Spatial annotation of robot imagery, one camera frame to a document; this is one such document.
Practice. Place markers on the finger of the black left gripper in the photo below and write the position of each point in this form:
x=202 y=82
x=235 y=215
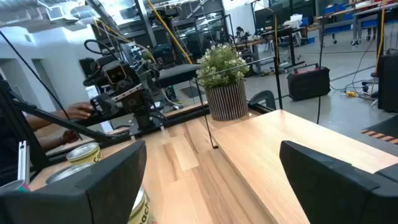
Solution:
x=134 y=102
x=101 y=106

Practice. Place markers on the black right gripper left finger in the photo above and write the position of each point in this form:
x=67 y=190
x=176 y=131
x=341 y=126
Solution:
x=93 y=199

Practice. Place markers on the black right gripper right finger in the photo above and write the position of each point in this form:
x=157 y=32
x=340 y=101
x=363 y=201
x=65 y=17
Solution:
x=335 y=199

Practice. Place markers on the peach tin can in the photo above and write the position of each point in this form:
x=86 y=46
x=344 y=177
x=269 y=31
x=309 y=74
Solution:
x=68 y=172

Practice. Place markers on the corn tin can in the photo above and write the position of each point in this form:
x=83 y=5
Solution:
x=83 y=151

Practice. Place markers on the cherries tin can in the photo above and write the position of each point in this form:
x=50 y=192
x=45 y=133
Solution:
x=12 y=185

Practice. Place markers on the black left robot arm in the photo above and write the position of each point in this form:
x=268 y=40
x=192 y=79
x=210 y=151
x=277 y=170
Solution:
x=143 y=118

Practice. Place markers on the person's forearm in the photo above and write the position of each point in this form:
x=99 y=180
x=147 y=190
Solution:
x=49 y=143
x=46 y=119

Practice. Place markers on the person's hand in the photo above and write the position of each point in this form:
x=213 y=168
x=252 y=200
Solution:
x=81 y=111
x=70 y=137

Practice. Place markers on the black side table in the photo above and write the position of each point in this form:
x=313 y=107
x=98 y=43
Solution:
x=178 y=74

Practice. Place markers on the silver aluminium extrusion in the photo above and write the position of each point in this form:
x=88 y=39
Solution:
x=23 y=161

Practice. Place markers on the black floor mat striped edge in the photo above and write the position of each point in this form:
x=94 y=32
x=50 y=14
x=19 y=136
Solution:
x=387 y=126

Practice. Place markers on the potted plant in striped pot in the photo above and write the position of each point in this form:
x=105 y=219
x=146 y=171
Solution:
x=227 y=102

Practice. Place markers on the black case with red top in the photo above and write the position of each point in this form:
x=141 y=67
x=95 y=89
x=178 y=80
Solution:
x=308 y=85

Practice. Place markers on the black equipment cabinet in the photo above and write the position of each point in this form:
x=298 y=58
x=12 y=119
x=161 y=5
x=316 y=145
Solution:
x=388 y=84

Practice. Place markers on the black standing desk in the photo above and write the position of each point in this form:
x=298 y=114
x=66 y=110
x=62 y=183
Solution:
x=281 y=32

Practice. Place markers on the workbench with blue bins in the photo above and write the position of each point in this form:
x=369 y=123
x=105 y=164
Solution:
x=335 y=29

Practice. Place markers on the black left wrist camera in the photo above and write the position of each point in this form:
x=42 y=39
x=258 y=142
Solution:
x=115 y=73

